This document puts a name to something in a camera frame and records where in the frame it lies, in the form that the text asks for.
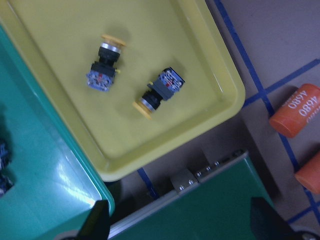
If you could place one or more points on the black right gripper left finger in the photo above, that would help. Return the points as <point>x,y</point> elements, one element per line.
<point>97,224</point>

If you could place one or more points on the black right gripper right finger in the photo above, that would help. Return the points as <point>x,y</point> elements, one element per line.
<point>266,223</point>

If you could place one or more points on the plain orange cylinder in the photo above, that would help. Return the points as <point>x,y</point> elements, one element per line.
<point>309,174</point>

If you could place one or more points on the green push button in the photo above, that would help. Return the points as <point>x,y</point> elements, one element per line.
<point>5,183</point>

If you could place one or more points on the orange cylinder marked 4680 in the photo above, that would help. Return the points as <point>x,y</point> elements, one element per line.
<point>300,109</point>

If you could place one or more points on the yellow push button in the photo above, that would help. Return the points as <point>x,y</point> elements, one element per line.
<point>167,84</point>
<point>102,72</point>

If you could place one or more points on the green conveyor belt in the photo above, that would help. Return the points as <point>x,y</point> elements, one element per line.
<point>212,204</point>

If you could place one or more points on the green plastic tray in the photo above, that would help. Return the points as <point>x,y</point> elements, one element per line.
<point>55,186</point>

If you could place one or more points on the yellow plastic tray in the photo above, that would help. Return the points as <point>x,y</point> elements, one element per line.
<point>131,79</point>

